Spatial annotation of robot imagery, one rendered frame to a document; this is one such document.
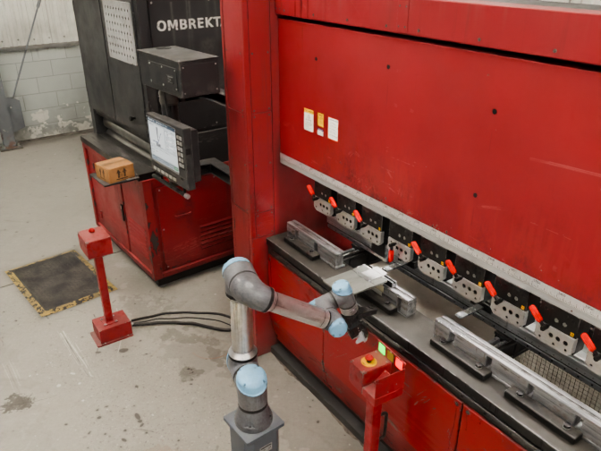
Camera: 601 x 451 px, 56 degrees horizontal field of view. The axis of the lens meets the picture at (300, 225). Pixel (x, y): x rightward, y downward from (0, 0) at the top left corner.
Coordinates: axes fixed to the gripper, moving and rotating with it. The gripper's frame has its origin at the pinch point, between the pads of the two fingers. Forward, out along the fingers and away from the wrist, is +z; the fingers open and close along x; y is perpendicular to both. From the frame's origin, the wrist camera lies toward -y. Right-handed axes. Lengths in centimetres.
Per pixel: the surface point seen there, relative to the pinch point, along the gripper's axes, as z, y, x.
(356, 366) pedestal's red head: 11.8, 8.3, -0.3
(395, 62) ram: -96, -65, -26
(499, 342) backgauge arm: 28, -52, 25
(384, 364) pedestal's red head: 15.8, -2.4, 5.0
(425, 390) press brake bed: 29.2, -10.9, 19.6
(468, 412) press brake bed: 24, -14, 43
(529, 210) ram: -56, -56, 46
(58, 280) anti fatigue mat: 50, 120, -286
